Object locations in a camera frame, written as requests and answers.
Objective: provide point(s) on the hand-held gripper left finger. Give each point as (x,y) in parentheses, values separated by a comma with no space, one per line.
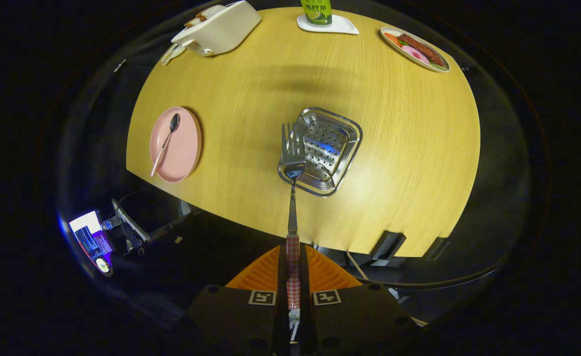
(281,316)

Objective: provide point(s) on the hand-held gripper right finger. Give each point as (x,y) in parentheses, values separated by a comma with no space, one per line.
(306,321)

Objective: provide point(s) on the perforated metal drain basket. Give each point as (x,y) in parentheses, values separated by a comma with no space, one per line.
(332,143)

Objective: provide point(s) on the pink round plate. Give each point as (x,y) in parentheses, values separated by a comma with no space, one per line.
(184,148)

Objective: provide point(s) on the white bread tray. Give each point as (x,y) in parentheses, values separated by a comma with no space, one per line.
(226,29)

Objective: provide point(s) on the white plate with food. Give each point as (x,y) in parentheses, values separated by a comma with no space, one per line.
(419,49)

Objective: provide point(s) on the white square coaster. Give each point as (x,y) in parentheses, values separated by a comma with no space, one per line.
(345,27)

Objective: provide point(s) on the green label drink bottle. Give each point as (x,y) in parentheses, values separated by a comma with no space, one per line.
(316,12)

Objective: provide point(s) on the sliced brown bread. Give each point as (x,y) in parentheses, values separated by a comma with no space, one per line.
(211,11)

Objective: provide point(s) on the black table bracket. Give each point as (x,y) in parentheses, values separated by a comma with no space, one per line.
(436,248)
(388,244)

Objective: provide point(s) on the grey phone mount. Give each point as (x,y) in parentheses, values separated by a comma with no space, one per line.
(130,227)

